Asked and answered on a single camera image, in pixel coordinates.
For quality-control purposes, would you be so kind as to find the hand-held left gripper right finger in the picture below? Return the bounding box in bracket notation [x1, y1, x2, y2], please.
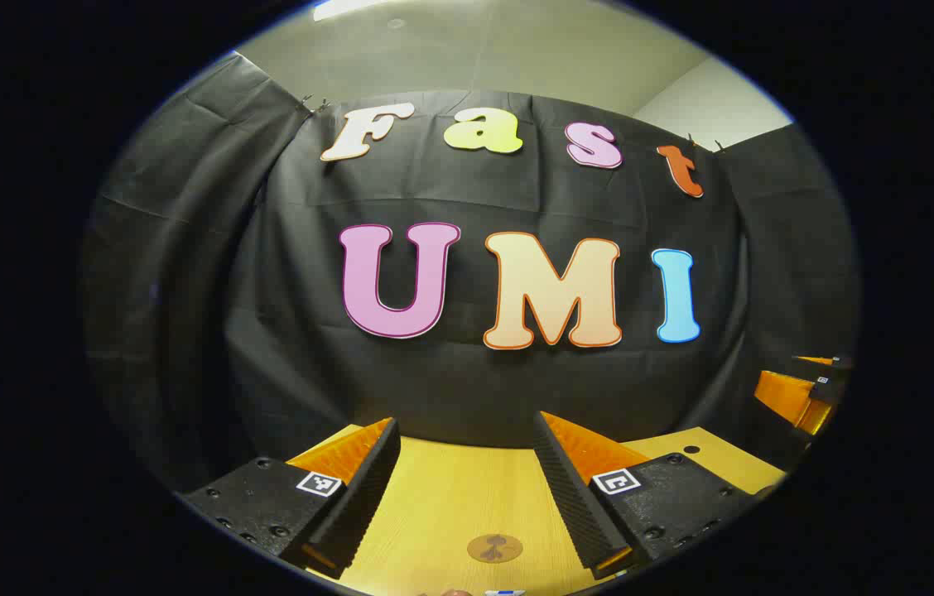
[532, 411, 766, 580]

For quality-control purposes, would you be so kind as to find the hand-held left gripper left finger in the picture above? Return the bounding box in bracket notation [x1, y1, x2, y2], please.
[177, 416, 402, 580]

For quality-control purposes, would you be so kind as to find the round brown coaster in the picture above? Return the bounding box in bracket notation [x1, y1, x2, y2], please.
[467, 534, 524, 565]

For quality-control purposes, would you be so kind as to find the wooden desktop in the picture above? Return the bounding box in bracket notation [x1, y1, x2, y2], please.
[285, 424, 789, 596]

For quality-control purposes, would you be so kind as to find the black backdrop cloth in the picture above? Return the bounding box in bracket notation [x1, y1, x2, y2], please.
[82, 54, 861, 497]

